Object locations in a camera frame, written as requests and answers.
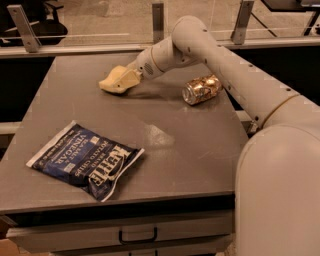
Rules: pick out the yellow sponge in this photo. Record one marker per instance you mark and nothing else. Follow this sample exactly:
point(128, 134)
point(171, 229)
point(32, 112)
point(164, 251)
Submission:
point(112, 83)

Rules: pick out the black office chair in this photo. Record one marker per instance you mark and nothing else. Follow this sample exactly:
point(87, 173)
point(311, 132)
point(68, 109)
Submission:
point(42, 15)

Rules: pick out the metal railing bracket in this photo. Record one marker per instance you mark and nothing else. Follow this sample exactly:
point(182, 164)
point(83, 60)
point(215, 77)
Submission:
point(158, 21)
point(239, 32)
point(28, 37)

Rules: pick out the grey drawer cabinet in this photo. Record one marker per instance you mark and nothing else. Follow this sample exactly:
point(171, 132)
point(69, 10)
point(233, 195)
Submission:
point(186, 227)

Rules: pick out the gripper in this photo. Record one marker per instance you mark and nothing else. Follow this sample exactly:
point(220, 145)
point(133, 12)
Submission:
point(144, 65)

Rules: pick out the dark desk background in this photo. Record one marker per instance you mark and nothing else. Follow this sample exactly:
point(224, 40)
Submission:
point(296, 6)

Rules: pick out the black drawer handle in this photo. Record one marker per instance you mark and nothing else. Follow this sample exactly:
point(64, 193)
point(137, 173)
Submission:
point(138, 237)

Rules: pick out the gold crushed soda can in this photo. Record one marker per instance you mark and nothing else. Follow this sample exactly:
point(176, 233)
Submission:
point(201, 89)

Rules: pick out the middle metal railing bracket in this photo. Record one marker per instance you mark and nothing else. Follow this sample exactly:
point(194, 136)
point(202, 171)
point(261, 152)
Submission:
point(158, 21)

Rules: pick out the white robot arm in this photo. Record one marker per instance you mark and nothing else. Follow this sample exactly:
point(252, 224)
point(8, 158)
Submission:
point(277, 188)

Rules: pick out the right metal railing bracket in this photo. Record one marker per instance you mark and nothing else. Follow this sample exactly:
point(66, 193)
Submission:
point(239, 32)

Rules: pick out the blue Kettle chips bag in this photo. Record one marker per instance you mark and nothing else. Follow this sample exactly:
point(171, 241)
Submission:
point(84, 159)

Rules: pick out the left metal railing bracket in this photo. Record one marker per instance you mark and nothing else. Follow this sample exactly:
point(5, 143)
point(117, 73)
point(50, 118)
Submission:
point(28, 37)

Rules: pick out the glass railing panel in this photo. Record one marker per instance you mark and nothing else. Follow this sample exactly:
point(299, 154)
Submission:
point(119, 22)

